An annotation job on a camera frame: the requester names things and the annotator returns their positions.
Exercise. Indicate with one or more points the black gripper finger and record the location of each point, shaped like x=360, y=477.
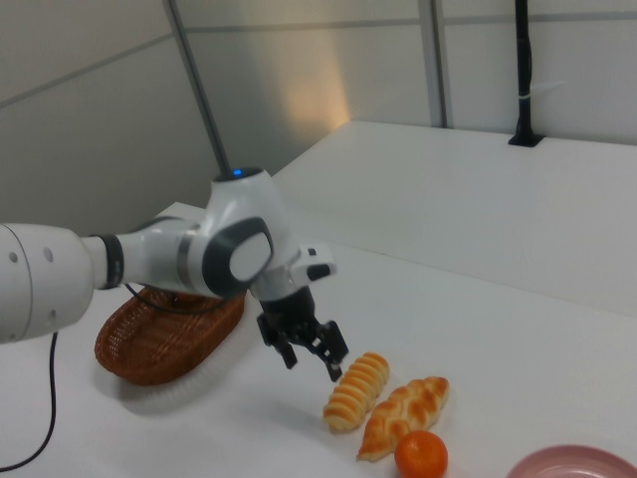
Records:
x=286, y=351
x=333, y=348

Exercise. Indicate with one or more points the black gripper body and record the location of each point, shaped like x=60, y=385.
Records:
x=291, y=313

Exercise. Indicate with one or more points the ribbed toy bread roll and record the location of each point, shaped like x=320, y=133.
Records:
x=356, y=393

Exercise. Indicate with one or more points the braided toy bread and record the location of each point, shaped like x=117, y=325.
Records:
x=403, y=413

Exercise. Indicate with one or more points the orange toy mandarin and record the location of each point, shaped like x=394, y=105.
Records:
x=420, y=455

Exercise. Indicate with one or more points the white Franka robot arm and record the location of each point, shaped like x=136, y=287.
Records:
x=234, y=224

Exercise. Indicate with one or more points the brown woven basket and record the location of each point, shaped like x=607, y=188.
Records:
x=159, y=343

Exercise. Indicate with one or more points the pink plate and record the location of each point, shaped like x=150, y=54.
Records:
x=577, y=463

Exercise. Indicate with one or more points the black pole with clamp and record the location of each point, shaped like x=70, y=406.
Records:
x=522, y=74

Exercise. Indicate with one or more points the grey metal partition post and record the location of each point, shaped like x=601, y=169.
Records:
x=439, y=60
x=199, y=79

